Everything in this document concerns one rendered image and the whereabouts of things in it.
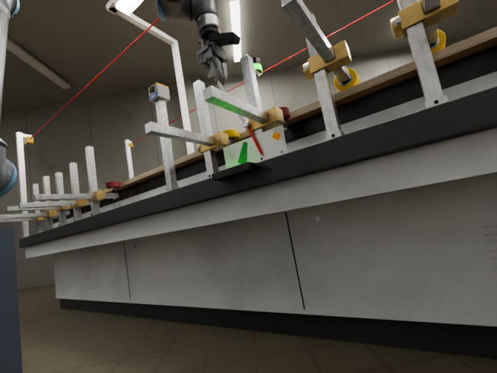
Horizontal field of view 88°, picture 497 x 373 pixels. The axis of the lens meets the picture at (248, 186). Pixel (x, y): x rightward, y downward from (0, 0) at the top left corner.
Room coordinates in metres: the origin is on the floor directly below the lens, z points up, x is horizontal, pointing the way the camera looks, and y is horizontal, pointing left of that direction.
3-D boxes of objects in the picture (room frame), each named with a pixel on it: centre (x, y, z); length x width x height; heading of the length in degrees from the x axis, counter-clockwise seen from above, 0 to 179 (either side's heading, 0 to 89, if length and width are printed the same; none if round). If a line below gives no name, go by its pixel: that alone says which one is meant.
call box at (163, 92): (1.17, 0.35, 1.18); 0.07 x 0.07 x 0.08; 56
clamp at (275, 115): (0.88, -0.10, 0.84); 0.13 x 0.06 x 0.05; 56
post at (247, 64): (0.89, -0.08, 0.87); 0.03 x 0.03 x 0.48; 56
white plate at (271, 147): (0.89, -0.04, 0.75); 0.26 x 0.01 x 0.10; 56
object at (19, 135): (2.34, 2.04, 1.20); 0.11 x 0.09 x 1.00; 146
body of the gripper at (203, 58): (0.88, 0.05, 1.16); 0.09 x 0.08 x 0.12; 56
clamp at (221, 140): (1.02, 0.11, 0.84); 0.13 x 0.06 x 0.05; 56
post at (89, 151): (1.58, 0.97, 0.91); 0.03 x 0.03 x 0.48; 56
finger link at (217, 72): (0.86, 0.05, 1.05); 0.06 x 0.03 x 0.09; 56
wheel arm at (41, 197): (1.48, 0.98, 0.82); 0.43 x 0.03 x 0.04; 146
